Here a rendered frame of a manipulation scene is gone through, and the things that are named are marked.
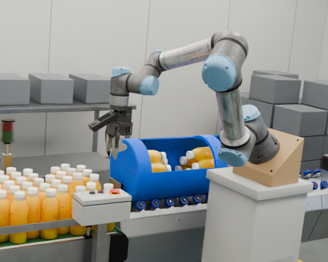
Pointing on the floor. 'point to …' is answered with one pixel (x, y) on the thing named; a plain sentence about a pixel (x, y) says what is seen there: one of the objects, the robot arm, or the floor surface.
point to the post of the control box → (99, 243)
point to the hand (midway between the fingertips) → (110, 154)
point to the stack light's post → (6, 161)
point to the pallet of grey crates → (299, 112)
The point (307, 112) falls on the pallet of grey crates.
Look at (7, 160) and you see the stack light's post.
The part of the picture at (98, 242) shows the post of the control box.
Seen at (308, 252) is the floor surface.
